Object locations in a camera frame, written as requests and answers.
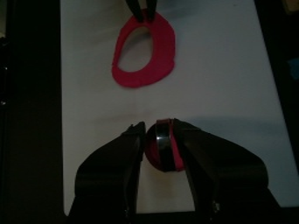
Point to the red cut dough disc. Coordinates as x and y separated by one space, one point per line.
152 151

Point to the white cutting board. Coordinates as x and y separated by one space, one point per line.
217 87

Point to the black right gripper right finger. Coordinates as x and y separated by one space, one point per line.
225 172

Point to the round metal dough cutter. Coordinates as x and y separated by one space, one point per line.
163 148

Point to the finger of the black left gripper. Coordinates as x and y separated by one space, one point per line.
148 8
135 8

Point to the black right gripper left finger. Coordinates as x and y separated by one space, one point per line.
104 172

